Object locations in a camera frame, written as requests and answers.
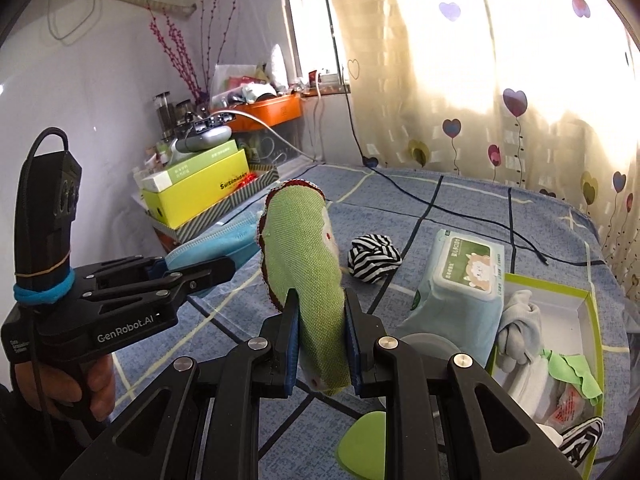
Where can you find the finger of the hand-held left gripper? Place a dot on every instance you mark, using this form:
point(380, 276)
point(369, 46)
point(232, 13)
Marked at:
point(200, 275)
point(125, 267)

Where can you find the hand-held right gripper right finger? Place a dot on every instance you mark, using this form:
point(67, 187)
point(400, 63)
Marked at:
point(352, 355)

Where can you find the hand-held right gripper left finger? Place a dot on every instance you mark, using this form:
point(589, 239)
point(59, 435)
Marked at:
point(292, 345)

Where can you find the blue face mask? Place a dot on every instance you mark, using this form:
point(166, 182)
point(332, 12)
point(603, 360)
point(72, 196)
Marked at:
point(215, 242)

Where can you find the black white striped sock ball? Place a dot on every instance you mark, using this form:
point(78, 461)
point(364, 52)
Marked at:
point(375, 255)

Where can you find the wet wipes pack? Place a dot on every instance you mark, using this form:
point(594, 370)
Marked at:
point(460, 290)

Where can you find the white sock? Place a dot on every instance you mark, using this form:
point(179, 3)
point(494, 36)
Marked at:
point(525, 382)

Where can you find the green rimmed white box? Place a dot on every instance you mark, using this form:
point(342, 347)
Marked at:
point(560, 320)

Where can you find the light green cloth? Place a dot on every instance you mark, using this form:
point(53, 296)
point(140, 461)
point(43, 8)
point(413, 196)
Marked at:
point(575, 367)

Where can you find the grey sock with striped cuff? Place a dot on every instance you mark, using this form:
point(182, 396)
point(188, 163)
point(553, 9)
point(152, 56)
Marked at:
point(582, 435)

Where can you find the person's left hand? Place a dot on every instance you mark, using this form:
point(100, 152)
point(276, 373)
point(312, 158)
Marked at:
point(50, 385)

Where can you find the blue elastic band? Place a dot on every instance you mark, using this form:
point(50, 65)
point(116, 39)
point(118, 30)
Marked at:
point(42, 294)

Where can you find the striped cardboard tray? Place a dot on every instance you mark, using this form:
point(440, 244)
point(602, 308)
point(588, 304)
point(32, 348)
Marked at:
point(220, 219)

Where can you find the grey round lid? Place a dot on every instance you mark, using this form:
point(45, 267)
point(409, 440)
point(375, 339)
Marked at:
point(430, 342)

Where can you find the yellow green cardboard box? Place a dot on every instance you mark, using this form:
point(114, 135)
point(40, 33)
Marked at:
point(200, 195)

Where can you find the white and green flat box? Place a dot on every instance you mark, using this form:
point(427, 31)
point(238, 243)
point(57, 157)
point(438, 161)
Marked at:
point(195, 165)

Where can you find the grey glasses case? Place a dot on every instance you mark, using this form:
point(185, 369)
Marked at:
point(205, 137)

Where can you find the black and white device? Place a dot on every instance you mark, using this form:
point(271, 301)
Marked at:
point(215, 121)

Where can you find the dark glass jar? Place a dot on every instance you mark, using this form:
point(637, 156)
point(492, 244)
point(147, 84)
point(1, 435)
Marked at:
point(162, 112)

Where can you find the blue plaid bed sheet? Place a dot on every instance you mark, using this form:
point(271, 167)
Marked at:
point(450, 210)

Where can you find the orange basket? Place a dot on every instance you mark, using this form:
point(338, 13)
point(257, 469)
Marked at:
point(270, 107)

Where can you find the clear packet with red print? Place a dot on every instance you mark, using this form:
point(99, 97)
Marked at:
point(567, 405)

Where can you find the red berry branches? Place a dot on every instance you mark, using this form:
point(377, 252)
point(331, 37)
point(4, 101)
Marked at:
point(185, 50)

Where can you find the heart print curtain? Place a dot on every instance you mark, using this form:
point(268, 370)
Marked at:
point(500, 60)

